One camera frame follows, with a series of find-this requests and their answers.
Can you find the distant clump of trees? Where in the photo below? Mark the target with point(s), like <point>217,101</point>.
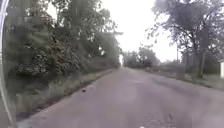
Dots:
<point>143,58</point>

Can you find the grey asphalt road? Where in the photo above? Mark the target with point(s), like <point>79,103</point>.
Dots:
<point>133,100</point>

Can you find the row of leafy trees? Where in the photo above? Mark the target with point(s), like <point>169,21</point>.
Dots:
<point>56,46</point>

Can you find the grass verge with leaf litter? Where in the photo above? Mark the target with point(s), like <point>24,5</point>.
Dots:
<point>56,90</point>

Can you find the large spreading tree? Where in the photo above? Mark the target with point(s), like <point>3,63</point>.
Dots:
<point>196,36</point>

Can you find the grass verge with bushes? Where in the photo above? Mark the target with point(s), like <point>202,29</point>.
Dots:
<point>203,80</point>

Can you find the white building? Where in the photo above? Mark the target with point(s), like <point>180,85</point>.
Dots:
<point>221,68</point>

